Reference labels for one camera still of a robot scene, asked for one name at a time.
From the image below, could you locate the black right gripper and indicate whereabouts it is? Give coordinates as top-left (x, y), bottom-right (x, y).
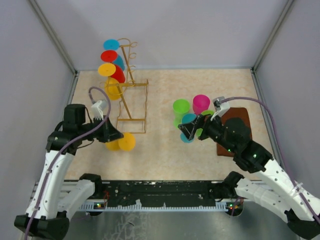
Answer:
top-left (177, 109), bottom-right (236, 153)

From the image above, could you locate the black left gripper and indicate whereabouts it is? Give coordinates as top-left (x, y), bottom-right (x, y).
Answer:
top-left (78, 115), bottom-right (124, 143)

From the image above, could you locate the teal wine glass front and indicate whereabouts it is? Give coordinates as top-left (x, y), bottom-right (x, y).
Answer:
top-left (180, 113), bottom-right (196, 143)

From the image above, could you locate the teal wine glass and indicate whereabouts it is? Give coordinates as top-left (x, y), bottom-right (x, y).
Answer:
top-left (100, 39), bottom-right (125, 71)
top-left (180, 113), bottom-right (196, 143)

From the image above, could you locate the green wine glass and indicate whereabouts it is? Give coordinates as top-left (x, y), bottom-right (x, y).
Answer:
top-left (195, 109), bottom-right (215, 138)
top-left (172, 98), bottom-right (190, 127)

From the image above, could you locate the orange wine glass front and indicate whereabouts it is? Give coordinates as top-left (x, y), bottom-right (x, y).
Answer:
top-left (105, 132), bottom-right (136, 152)

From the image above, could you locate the orange wine glass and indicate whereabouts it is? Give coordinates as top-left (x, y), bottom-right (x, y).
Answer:
top-left (98, 63), bottom-right (122, 101)
top-left (105, 132), bottom-right (136, 152)

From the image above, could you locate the green wine glass front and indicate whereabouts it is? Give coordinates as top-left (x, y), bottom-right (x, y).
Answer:
top-left (172, 98), bottom-right (190, 127)

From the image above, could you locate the pink wine glass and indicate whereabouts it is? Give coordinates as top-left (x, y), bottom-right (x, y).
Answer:
top-left (192, 94), bottom-right (211, 115)

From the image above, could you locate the gold wire glass rack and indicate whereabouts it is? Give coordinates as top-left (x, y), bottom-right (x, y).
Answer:
top-left (99, 38), bottom-right (149, 134)

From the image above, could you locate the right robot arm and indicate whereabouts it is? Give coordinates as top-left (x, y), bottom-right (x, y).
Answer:
top-left (178, 114), bottom-right (320, 240)

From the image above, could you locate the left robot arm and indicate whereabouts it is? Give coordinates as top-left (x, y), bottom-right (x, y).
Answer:
top-left (14, 100), bottom-right (124, 240)

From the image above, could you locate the red wine glass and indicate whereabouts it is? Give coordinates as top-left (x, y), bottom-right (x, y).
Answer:
top-left (98, 49), bottom-right (126, 84)

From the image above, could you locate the teal wine glass rear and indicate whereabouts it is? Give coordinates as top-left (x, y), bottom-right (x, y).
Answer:
top-left (100, 39), bottom-right (125, 71)

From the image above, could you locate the brown cloth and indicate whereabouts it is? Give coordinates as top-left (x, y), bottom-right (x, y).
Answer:
top-left (216, 106), bottom-right (252, 158)

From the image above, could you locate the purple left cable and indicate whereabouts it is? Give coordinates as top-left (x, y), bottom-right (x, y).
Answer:
top-left (23, 86), bottom-right (112, 240)

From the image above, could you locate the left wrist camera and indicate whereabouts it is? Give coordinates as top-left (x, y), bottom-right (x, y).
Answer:
top-left (91, 100), bottom-right (110, 123)

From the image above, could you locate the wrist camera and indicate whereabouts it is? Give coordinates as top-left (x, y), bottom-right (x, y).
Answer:
top-left (210, 96), bottom-right (231, 121)
top-left (91, 100), bottom-right (110, 123)

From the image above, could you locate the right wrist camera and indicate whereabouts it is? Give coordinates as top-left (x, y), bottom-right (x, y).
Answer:
top-left (210, 96), bottom-right (231, 121)

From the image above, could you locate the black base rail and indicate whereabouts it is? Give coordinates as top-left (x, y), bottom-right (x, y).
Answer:
top-left (88, 180), bottom-right (237, 208)

